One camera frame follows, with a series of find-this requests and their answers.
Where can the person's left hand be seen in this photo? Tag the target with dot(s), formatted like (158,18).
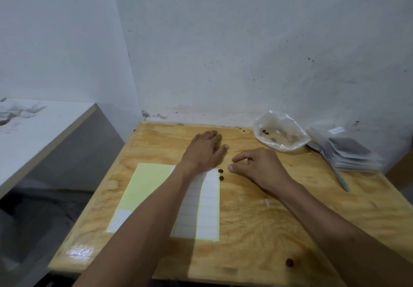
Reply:
(201,153)

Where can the person's right hand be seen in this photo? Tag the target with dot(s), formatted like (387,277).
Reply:
(266,169)

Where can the person's left thumb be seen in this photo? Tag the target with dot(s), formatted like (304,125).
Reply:
(222,152)

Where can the person's right thumb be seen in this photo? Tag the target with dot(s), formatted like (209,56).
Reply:
(236,168)

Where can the person's right forearm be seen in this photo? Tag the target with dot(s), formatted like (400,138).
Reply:
(338,241)

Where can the person's left forearm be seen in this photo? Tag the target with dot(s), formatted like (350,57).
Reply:
(146,228)

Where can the clear plastic bag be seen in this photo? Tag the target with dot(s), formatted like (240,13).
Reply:
(285,135)

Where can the yellow sheet of white labels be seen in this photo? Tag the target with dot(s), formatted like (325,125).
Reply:
(142,186)

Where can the metal spoon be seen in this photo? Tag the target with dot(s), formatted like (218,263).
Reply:
(335,170)

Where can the stack of small zip bags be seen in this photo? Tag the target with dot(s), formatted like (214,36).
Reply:
(353,154)

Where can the white side table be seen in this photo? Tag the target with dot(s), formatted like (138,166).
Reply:
(35,141)

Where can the crumpled clear plastic sheet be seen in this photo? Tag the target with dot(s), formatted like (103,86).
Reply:
(16,111)

